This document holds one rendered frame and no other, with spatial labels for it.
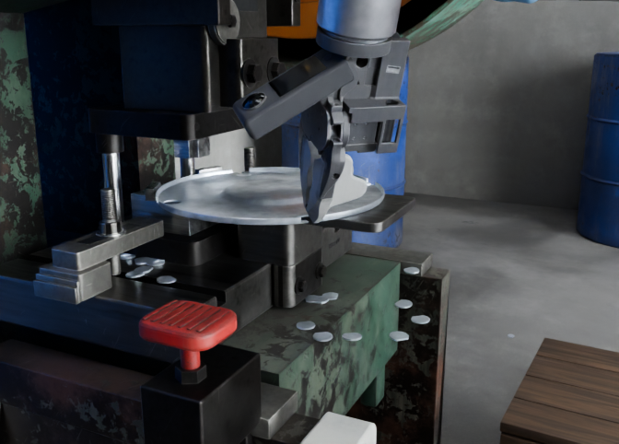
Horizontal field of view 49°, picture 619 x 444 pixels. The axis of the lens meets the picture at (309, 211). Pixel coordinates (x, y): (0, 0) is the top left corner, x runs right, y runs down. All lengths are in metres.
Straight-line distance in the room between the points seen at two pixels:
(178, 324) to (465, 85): 3.70
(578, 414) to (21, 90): 1.01
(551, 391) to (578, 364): 0.14
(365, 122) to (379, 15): 0.11
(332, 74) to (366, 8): 0.07
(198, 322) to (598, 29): 3.65
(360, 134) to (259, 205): 0.19
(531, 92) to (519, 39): 0.30
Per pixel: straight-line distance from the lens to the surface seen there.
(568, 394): 1.36
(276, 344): 0.78
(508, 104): 4.13
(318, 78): 0.65
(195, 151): 0.92
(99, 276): 0.79
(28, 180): 0.97
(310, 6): 1.20
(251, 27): 0.91
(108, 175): 0.91
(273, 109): 0.64
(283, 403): 0.68
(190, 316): 0.57
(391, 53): 0.67
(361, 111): 0.66
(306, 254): 0.87
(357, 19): 0.63
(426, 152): 4.28
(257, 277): 0.83
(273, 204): 0.82
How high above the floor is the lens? 0.98
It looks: 15 degrees down
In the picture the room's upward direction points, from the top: straight up
